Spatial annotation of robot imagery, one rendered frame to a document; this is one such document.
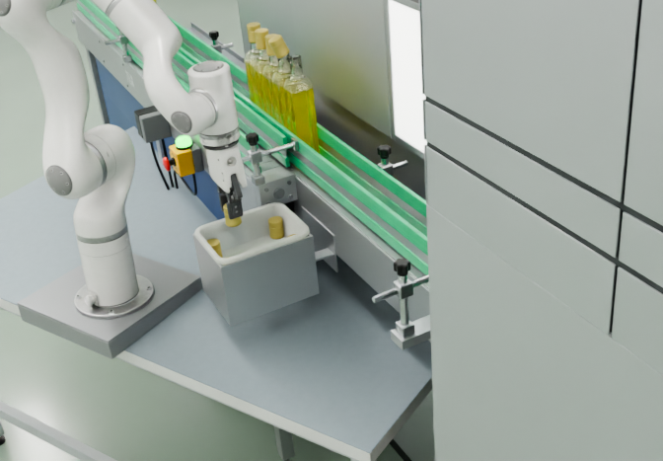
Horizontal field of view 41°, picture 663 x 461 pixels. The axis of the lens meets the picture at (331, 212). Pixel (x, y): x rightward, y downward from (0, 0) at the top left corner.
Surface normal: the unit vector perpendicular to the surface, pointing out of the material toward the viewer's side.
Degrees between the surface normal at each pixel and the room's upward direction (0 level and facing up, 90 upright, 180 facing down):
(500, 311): 90
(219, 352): 0
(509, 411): 90
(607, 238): 90
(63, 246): 0
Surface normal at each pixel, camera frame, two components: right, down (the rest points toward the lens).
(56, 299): -0.05, -0.88
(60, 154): -0.35, -0.01
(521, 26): -0.88, 0.30
